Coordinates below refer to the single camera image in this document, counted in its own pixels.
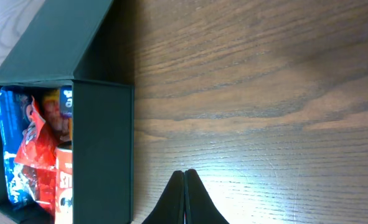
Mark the blue Eclipse mint tin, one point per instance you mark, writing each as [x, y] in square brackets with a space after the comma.
[66, 101]

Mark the yellow Hacks candy bag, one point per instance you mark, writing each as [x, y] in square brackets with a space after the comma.
[51, 110]

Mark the red Pringles can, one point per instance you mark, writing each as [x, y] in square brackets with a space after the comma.
[64, 188]

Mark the blue snack bar wrapper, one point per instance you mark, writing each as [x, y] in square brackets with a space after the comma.
[15, 118]

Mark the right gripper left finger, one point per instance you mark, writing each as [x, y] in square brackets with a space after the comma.
[170, 206]

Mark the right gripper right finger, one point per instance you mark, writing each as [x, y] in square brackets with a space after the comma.
[199, 207]

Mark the black gift box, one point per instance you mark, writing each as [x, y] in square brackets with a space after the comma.
[85, 45]

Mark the red Hacks candy bag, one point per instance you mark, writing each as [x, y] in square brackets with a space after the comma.
[37, 156]

